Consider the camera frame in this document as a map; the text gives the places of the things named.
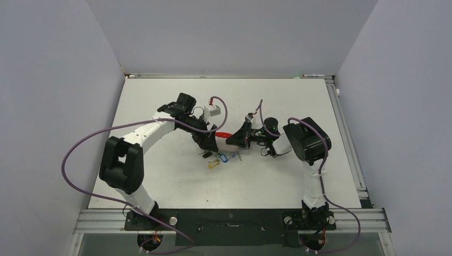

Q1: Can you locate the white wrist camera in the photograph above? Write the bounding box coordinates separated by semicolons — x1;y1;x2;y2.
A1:
207;105;221;117
245;113;255;124

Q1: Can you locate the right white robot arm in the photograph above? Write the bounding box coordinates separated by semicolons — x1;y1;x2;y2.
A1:
225;117;332;228

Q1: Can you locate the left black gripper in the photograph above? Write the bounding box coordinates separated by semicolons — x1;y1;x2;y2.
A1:
179;114;217;152

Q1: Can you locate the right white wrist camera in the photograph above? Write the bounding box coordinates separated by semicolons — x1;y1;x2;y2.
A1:
245;113;255;124

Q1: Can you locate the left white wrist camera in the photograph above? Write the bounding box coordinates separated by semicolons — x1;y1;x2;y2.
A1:
207;105;221;117

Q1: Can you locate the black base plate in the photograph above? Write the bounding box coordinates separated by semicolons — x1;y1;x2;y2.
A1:
124;209;336;247

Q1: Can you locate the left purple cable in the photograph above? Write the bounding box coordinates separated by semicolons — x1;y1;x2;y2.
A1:
61;96;229;248

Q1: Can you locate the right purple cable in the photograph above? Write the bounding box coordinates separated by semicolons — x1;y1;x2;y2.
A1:
252;99;361;254

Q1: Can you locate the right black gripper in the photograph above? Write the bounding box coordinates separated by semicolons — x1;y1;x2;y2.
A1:
227;120;270;148

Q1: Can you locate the aluminium frame rail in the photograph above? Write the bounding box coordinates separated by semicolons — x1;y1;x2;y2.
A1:
325;75;391;233

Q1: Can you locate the blue tag key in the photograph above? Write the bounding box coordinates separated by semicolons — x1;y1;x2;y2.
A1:
219;154;229;163

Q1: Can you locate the red handled metal key holder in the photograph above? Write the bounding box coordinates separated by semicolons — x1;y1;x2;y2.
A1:
214;131;241;156

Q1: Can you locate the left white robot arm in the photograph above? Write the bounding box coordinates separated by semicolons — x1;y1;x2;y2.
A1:
99;93;221;229

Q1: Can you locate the purple cable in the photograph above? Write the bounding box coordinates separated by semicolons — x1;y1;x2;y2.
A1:
252;99;361;254
61;96;229;248

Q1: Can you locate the black tag key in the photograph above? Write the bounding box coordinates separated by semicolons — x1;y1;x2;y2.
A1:
201;151;213;159

